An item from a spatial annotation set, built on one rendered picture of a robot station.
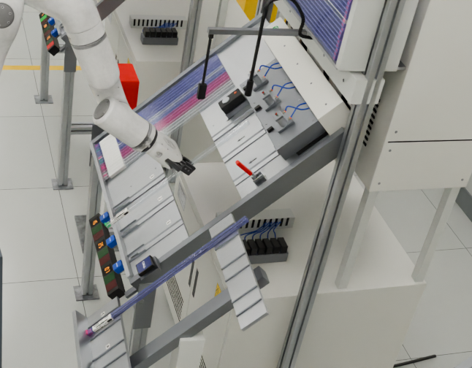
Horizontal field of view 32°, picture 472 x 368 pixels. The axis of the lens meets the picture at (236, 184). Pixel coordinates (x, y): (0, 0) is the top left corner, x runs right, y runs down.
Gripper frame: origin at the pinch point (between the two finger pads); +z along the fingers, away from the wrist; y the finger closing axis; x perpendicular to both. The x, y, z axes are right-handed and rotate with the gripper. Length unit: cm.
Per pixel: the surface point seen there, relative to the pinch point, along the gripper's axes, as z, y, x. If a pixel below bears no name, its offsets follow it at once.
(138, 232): 2.6, -3.1, 23.9
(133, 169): 3.3, 23.3, 19.1
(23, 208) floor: 31, 107, 96
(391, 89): 17, -16, -55
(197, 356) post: 5, -53, 20
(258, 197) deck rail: 9.1, -20.7, -11.4
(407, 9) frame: -3, -23, -72
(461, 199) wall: 197, 92, -33
